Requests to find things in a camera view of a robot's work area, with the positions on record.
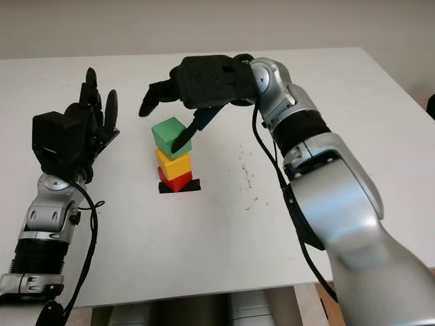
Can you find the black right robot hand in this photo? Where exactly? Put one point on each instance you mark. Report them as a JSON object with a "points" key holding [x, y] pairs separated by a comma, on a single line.
{"points": [[159, 93]]}

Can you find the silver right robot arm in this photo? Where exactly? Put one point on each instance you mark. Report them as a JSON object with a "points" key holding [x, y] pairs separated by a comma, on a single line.
{"points": [[333, 203]]}

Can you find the grey right robot leg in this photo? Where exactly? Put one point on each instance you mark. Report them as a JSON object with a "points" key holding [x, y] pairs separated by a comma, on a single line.
{"points": [[248, 310]]}

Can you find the grey left robot leg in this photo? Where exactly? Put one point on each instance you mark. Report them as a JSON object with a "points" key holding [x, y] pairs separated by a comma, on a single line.
{"points": [[130, 316]]}

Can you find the red wooden block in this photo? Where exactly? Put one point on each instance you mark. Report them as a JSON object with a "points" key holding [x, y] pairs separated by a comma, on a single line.
{"points": [[176, 184]]}

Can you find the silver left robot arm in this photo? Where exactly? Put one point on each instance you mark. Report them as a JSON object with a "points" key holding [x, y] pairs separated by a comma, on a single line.
{"points": [[47, 210]]}

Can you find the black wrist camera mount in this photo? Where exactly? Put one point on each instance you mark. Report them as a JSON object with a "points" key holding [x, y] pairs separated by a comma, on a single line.
{"points": [[56, 139], [217, 81]]}

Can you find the white table leg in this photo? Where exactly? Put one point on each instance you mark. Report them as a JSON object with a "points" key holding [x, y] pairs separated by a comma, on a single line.
{"points": [[309, 305]]}

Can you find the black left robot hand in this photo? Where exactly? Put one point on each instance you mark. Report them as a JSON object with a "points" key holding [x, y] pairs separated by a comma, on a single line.
{"points": [[96, 119]]}

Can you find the green wooden block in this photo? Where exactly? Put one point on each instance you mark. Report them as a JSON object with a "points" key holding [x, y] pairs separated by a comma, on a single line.
{"points": [[164, 134]]}

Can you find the grey robot leg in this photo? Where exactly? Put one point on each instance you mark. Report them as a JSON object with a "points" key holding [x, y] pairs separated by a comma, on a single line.
{"points": [[130, 316], [248, 310]]}

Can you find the black tape strip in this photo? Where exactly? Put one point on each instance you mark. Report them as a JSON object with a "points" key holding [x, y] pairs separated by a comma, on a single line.
{"points": [[195, 186]]}

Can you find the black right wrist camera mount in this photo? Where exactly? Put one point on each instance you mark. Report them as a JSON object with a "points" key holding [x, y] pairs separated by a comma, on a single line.
{"points": [[217, 81]]}

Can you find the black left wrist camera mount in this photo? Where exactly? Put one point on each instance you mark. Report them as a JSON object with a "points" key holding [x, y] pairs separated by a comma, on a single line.
{"points": [[56, 139]]}

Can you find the yellow wooden block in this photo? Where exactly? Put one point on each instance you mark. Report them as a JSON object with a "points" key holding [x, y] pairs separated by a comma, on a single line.
{"points": [[176, 164]]}

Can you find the black round object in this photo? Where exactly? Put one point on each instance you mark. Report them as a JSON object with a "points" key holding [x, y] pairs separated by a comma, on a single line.
{"points": [[431, 107]]}

